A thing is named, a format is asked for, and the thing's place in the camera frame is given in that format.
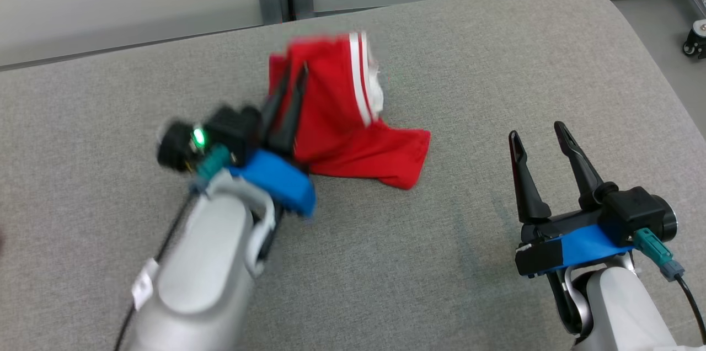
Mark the red jersey with number print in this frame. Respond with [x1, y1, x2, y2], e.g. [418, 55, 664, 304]
[268, 32, 432, 190]

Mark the left gripper blue tape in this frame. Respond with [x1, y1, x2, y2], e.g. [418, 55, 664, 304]
[229, 61, 318, 216]

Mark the teal cable connector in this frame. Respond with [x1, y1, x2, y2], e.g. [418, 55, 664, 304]
[196, 144, 229, 183]
[633, 228, 684, 281]

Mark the right gripper blue tape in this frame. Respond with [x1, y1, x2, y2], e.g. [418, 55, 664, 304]
[509, 121, 632, 279]

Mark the thin black cable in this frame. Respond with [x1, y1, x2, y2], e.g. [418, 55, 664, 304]
[113, 196, 194, 351]
[676, 276, 706, 341]

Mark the grey metal frame with caster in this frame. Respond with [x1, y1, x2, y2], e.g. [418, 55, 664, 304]
[683, 0, 706, 59]

